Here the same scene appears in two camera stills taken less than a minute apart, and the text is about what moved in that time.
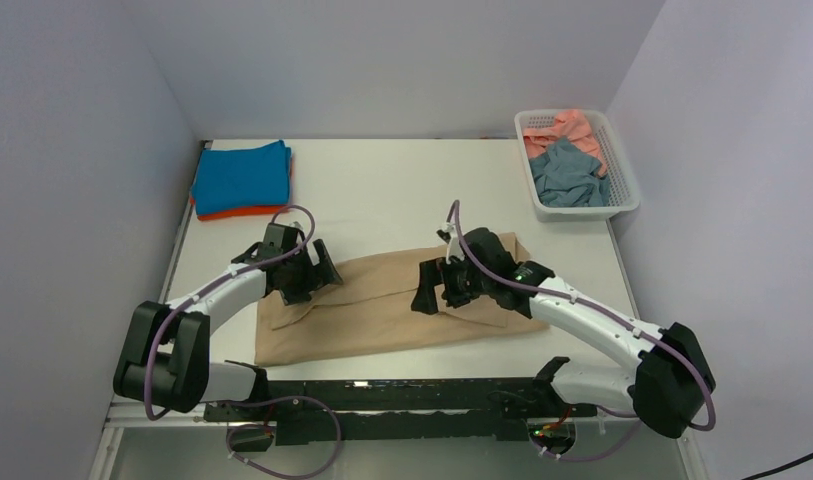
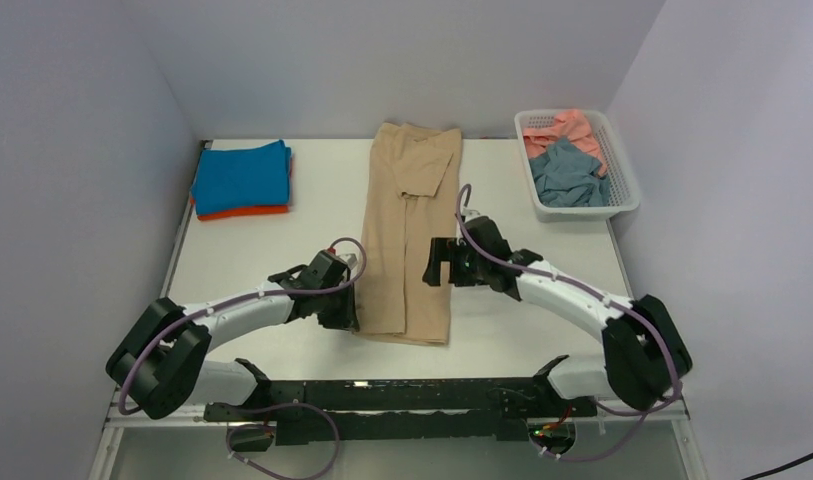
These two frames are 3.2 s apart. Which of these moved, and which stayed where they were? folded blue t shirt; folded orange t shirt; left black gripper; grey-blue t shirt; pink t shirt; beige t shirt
Moved: left black gripper; beige t shirt
Stayed: grey-blue t shirt; pink t shirt; folded orange t shirt; folded blue t shirt
